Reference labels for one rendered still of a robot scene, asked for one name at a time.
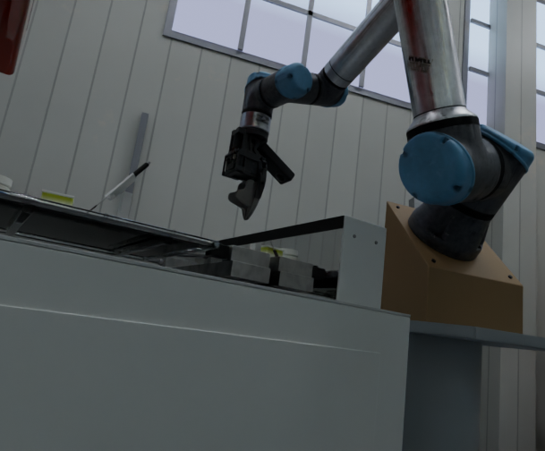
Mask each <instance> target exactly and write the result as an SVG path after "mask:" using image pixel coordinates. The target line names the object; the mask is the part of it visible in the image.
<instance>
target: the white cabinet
mask: <svg viewBox="0 0 545 451"><path fill-rule="evenodd" d="M409 331H410V318H409V317H404V316H399V315H395V314H390V313H385V312H380V311H372V310H366V309H362V308H357V307H353V306H347V305H343V304H338V303H333V302H324V301H320V300H315V299H311V298H305V297H301V296H296V295H291V294H282V293H278V292H273V291H268V290H263V289H259V288H254V287H249V286H244V285H236V284H231V283H226V282H221V281H217V280H212V279H207V278H202V277H194V276H188V275H184V274H179V273H175V272H169V271H165V270H160V269H155V268H146V267H142V266H137V265H133V264H127V263H122V262H118V261H113V260H104V259H100V258H95V257H90V256H85V255H80V254H76V253H71V252H66V251H58V250H53V249H48V248H43V247H38V246H34V245H28V244H24V243H16V242H10V241H6V240H1V239H0V451H402V445H403V431H404V403H405V389H406V374H407V360H408V345H409Z"/></svg>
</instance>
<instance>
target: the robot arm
mask: <svg viewBox="0 0 545 451"><path fill-rule="evenodd" d="M398 32H399V38H400V43H401V48H402V54H403V59H404V69H405V75H406V80H407V85H408V90H409V96H410V101H411V107H412V112H413V123H412V124H411V125H410V127H409V128H408V130H407V131H406V137H407V143H406V145H405V146H404V148H403V151H404V152H403V154H401V155H400V158H399V174H400V178H401V180H402V183H403V185H404V187H405V188H406V190H407V191H408V192H409V193H410V194H411V195H412V196H414V197H415V198H416V199H417V200H419V201H421V202H423V203H422V204H421V205H420V206H419V207H418V208H416V209H415V210H414V211H413V213H412V215H411V216H410V217H409V219H408V225H409V226H410V228H411V230H412V231H413V233H414V234H415V235H416V236H417V237H418V238H419V239H420V240H421V241H423V242H424V243H425V244H427V245H428V246H430V247H431V248H432V249H433V250H435V251H438V252H439V253H441V254H443V255H446V256H448V257H450V258H452V259H455V260H462V261H471V260H475V259H476V257H477V256H478V254H479V253H480V252H481V249H482V247H483V243H484V240H485V237H486V234H487V231H488V228H489V224H490V221H491V219H492V218H493V217H494V216H495V215H496V213H497V212H498V210H499V209H500V208H501V206H502V205H503V203H504V202H505V201H506V199H507V197H508V196H509V195H510V193H511V192H512V190H513V189H514V188H515V187H516V186H517V184H518V183H519V181H520V180H521V179H522V177H523V176H524V174H526V173H527V172H528V168H529V167H530V165H531V164H532V162H533V160H534V155H533V153H532V152H531V151H530V150H529V149H528V148H526V147H525V146H523V145H522V144H520V143H518V142H516V141H515V140H512V139H511V138H509V137H507V136H506V135H504V134H503V133H501V132H498V131H496V130H494V129H492V128H490V127H489V126H487V125H485V124H480V121H479V117H478V116H477V115H476V114H475V113H473V112H471V111H470V110H468V109H467V107H466V104H465V99H464V89H463V83H462V78H461V73H460V67H459V63H458V57H457V52H456V42H455V36H454V31H453V26H452V21H451V15H450V10H449V4H448V0H379V1H378V2H377V3H376V5H375V6H374V7H373V8H372V9H371V11H370V12H369V13H368V14H367V16H366V17H365V18H364V19H363V20H362V22H361V23H360V24H359V25H358V26H357V28H356V29H355V30H354V31H353V33H352V34H351V35H350V36H349V37H348V39H347V40H346V41H345V42H344V44H343V45H342V46H341V47H340V48H339V49H338V50H337V51H336V52H335V54H334V55H333V56H332V57H331V58H330V60H329V61H328V62H327V63H326V65H325V66H324V67H323V68H322V69H321V71H320V72H319V73H313V72H310V71H309V69H308V68H307V67H305V66H304V65H303V64H301V63H292V64H289V65H286V66H283V67H282V68H280V69H279V70H278V71H276V72H274V73H272V74H270V73H268V72H253V73H252V74H251V75H250V76H249V77H248V80H247V84H246V86H245V89H244V100H243V110H242V115H241V121H240V126H239V127H238V128H236V130H233V131H232V135H231V140H230V146H229V151H228V154H227V155H225V160H224V165H223V171H222V175H223V176H225V177H228V178H232V179H235V180H237V181H238V180H240V181H243V182H242V183H239V184H238V188H237V191H235V192H230V193H229V194H228V199H229V201H230V202H232V203H233V204H234V205H236V206H237V207H239V208H241V209H242V212H243V219H244V220H248V219H249V218H250V217H251V215H252V214H253V212H254V210H255V208H256V207H257V205H258V203H259V200H260V198H261V195H262V193H263V190H264V187H265V183H266V178H267V171H269V172H270V173H271V175H272V176H273V177H274V178H275V179H276V180H277V181H278V182H279V183H280V184H284V183H287V182H290V181H292V179H293V178H294V172H293V171H292V170H291V169H290V168H289V167H288V166H287V165H286V164H285V163H284V161H283V160H282V159H281V158H280V157H279V156H278V155H277V154H276V153H275V152H274V151H273V149H272V148H271V147H270V146H269V145H268V144H267V142H268V136H269V130H270V124H271V119H272V113H273V109H274V108H277V107H279V106H282V105H284V104H286V103H295V104H303V105H313V106H323V107H337V106H341V105H342V104H343V103H344V102H345V100H346V97H347V95H348V86H349V85H350V84H351V83H352V82H353V81H354V80H355V78H356V77H357V76H358V75H359V74H360V73H361V72H362V71H363V70H364V69H365V68H366V66H367V65H368V64H369V63H370V62H371V61H372V60H373V59H374V58H375V57H376V56H377V54H378V53H379V52H380V51H381V50H382V49H383V48H384V47H385V46H386V45H387V44H388V42H389V41H390V40H391V39H392V38H393V37H394V36H395V35H396V34H397V33H398ZM225 166H226V171H225Z"/></svg>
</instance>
